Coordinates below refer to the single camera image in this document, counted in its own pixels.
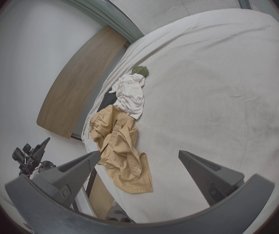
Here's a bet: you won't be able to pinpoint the white garment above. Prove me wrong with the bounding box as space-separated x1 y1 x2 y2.
109 73 145 119

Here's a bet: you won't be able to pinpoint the green garment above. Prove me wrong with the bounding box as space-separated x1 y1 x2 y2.
132 66 149 78

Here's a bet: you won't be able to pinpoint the black garment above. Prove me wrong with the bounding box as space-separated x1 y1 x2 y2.
98 89 118 112

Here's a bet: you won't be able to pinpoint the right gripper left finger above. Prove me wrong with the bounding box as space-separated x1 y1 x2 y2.
32 151 101 208

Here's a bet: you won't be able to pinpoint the tan shorts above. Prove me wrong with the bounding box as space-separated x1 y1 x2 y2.
89 105 154 194

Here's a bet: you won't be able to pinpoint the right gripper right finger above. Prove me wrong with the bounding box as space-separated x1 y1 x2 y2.
179 150 245 207

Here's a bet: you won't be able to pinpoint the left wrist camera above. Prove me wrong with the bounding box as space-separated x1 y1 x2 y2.
12 143 34 164

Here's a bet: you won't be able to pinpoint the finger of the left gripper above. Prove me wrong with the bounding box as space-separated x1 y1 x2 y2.
33 137 51 161

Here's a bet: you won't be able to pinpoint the bed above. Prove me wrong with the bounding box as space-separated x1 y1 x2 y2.
37 8 279 225

